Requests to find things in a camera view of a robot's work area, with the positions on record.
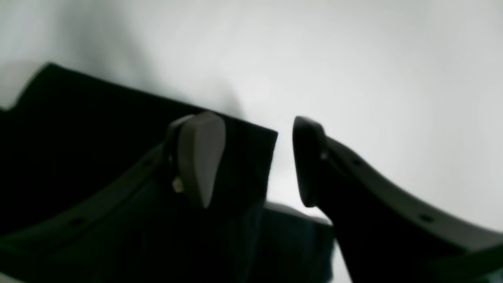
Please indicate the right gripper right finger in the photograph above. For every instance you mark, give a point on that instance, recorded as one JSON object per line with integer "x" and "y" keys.
{"x": 387, "y": 235}

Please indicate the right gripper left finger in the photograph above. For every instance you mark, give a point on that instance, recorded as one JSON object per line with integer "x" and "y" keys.
{"x": 189, "y": 158}

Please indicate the black T-shirt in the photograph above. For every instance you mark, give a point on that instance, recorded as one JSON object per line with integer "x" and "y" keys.
{"x": 87, "y": 195}

